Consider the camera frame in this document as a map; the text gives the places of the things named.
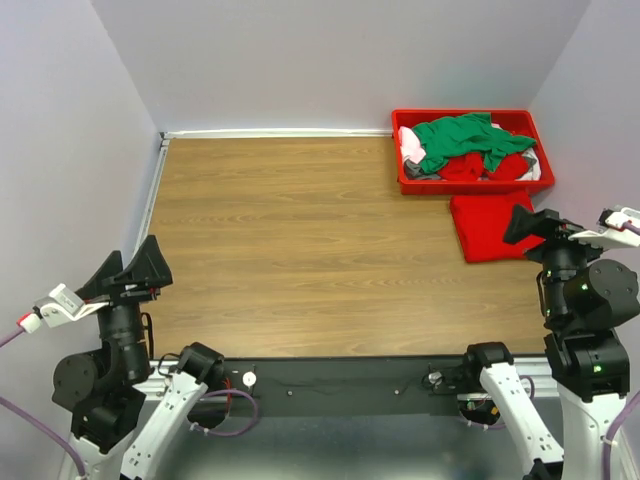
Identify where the green t shirt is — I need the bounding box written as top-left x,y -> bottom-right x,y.
412,112 -> 537,174

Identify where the red plastic bin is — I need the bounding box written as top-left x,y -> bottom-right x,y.
391,109 -> 555,195

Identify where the folded red t shirt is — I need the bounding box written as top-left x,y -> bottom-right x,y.
449,191 -> 543,263

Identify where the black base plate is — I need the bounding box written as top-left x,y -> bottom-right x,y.
224,355 -> 463,417

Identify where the red t shirt in bin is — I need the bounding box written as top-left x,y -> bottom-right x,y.
437,152 -> 529,181

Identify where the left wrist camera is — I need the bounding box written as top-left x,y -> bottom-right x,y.
17,284 -> 109,334

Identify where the grey t shirt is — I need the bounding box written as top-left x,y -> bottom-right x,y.
403,160 -> 442,181

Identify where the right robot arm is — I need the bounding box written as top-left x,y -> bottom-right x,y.
462,205 -> 639,479

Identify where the white pink t shirt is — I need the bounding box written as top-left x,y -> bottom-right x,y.
398,126 -> 426,164

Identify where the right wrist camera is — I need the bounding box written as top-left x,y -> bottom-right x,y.
569,206 -> 639,250

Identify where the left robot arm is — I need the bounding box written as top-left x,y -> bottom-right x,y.
52,235 -> 224,479

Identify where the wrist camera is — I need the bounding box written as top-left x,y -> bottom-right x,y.
17,284 -> 109,334
569,206 -> 639,250

